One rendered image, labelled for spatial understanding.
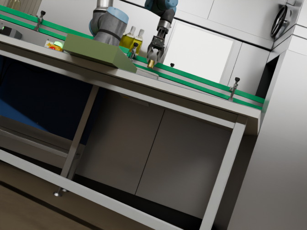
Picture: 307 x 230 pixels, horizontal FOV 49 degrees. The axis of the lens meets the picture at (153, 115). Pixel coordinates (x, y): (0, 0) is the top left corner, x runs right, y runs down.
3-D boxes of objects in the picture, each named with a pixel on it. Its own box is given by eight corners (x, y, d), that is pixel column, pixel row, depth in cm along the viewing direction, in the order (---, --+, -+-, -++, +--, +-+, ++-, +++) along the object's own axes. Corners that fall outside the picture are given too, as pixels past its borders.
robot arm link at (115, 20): (104, 27, 157) (115, 1, 159) (93, 30, 169) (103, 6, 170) (125, 39, 164) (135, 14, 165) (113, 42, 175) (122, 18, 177)
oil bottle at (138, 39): (133, 69, 220) (144, 39, 221) (132, 68, 214) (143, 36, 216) (124, 66, 220) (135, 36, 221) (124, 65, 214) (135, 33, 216)
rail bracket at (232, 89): (225, 116, 210) (237, 81, 211) (231, 113, 193) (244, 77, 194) (218, 113, 210) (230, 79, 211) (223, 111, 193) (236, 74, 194)
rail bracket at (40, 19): (39, 33, 206) (47, 13, 206) (35, 29, 198) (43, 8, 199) (33, 31, 206) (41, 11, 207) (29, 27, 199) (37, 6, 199)
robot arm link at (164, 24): (159, 23, 202) (172, 27, 202) (156, 29, 202) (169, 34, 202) (159, 18, 195) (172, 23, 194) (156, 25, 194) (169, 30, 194)
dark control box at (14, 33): (17, 47, 203) (22, 33, 204) (11, 43, 196) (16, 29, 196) (4, 42, 204) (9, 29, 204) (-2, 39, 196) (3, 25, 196)
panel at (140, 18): (219, 87, 230) (235, 40, 232) (219, 86, 227) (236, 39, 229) (95, 44, 234) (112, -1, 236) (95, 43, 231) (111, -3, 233)
